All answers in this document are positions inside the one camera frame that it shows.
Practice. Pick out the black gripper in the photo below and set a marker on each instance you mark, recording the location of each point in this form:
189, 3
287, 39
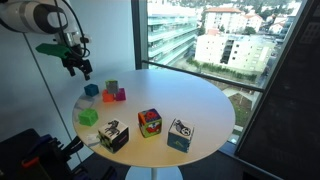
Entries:
78, 60

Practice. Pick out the blue block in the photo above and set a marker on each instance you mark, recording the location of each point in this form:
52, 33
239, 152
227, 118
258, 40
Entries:
91, 90

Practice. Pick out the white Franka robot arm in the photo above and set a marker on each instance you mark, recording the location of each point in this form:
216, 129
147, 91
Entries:
30, 16

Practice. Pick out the lime yellow-green block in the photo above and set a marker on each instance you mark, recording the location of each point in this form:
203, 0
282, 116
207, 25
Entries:
112, 80

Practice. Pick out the gray block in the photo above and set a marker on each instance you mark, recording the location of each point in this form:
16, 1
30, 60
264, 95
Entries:
112, 88

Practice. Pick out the orange block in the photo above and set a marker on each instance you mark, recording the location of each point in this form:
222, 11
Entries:
108, 97

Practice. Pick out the green block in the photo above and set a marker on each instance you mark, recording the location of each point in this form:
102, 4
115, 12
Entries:
88, 117

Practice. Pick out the magenta block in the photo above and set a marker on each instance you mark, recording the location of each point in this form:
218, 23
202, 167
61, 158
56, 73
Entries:
120, 95

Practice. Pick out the small white paper tag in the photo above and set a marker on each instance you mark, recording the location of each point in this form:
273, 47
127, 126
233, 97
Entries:
92, 140

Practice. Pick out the zebra picture soft cube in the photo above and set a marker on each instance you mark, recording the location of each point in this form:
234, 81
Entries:
113, 136

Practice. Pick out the colourful red orange soft cube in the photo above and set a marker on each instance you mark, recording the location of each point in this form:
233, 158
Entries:
150, 122

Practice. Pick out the black equipment rack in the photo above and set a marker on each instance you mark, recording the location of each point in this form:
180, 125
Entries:
43, 161

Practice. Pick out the glass office building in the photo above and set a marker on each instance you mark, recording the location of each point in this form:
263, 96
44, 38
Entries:
170, 30

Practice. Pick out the sloth picture blue soft cube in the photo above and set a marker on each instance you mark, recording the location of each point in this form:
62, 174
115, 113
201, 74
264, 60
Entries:
180, 136

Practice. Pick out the dark window railing bar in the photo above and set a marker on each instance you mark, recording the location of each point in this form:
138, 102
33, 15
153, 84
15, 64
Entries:
200, 75

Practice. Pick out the green hedge row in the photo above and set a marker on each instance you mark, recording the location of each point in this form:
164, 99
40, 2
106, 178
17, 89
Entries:
220, 69

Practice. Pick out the orange roofed building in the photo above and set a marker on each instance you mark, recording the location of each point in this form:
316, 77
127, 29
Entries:
220, 20

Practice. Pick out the white apartment building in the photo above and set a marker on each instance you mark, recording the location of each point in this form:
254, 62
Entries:
240, 50

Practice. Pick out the black roller blind panel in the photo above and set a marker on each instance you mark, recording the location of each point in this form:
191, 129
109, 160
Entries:
290, 116

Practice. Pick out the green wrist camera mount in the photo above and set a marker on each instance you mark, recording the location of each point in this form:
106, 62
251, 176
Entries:
53, 50

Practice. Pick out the dark window frame mullion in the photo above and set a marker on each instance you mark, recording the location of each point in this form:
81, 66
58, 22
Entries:
136, 33

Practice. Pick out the white table pedestal base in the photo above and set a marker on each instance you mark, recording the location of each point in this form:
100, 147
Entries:
140, 173

